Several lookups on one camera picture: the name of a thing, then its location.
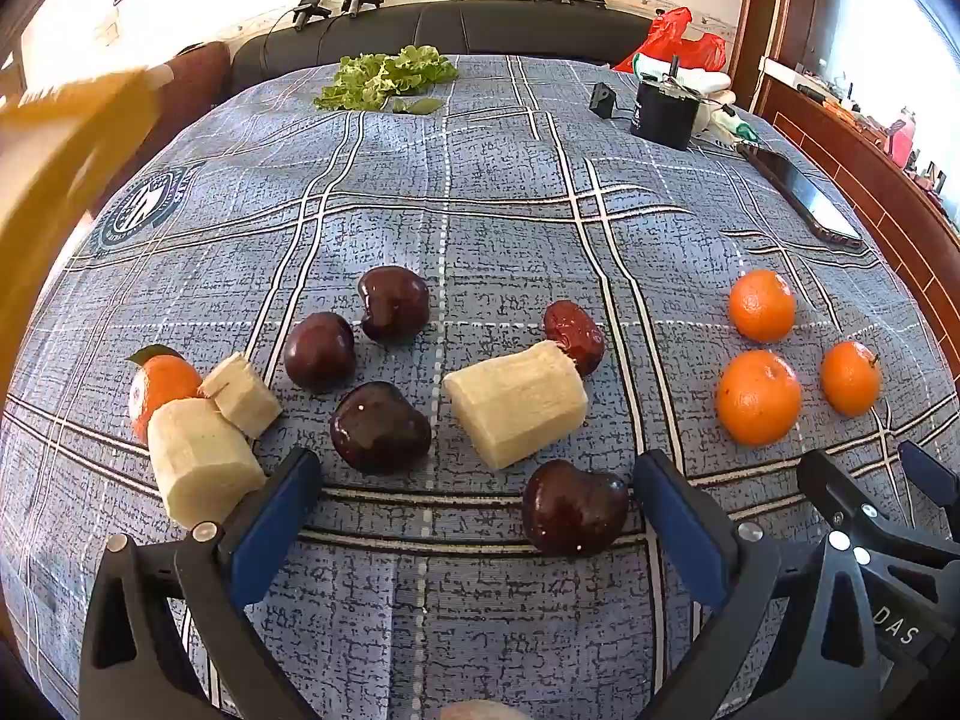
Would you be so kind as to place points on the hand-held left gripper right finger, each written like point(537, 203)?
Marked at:
point(675, 525)

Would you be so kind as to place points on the orange tangerine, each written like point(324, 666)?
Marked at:
point(759, 397)
point(850, 379)
point(762, 305)

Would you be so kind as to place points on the small black gadget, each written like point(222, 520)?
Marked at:
point(602, 99)

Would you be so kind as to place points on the small wall notice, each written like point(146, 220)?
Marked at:
point(106, 31)

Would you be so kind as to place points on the tangerine with green leaf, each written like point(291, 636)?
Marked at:
point(161, 382)

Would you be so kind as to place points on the red plastic bag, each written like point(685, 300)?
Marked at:
point(675, 41)

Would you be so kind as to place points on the black leather sofa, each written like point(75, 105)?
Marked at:
point(487, 26)

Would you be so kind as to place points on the wooden sideboard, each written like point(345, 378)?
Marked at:
point(885, 165)

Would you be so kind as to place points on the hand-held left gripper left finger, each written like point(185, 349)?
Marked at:
point(274, 532)

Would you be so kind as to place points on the black smartphone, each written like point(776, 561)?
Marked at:
point(806, 195)

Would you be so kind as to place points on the large peeled sugarcane piece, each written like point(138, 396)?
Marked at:
point(517, 405)

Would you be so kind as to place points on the red jujube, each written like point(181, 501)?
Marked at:
point(574, 337)

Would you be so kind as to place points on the dark green leaf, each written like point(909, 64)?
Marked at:
point(416, 106)

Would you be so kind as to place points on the black cylindrical container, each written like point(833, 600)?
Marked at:
point(664, 116)

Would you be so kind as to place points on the medium peeled sugarcane piece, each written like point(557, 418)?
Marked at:
point(199, 465)

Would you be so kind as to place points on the dark red apple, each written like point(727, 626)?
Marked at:
point(380, 426)
point(319, 351)
point(575, 508)
point(394, 304)

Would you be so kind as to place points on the pink bottle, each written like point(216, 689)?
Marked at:
point(902, 136)

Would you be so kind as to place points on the yellow cardboard box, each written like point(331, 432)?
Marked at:
point(45, 165)

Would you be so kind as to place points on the small peeled sugarcane piece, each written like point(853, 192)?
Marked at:
point(244, 394)

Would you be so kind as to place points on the wooden door frame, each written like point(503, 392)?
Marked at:
point(765, 0)

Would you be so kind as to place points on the green lettuce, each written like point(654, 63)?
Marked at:
point(382, 75)

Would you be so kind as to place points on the brown upholstered chair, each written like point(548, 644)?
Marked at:
point(199, 79)

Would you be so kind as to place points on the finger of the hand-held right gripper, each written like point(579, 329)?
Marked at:
point(930, 469)
point(832, 487)

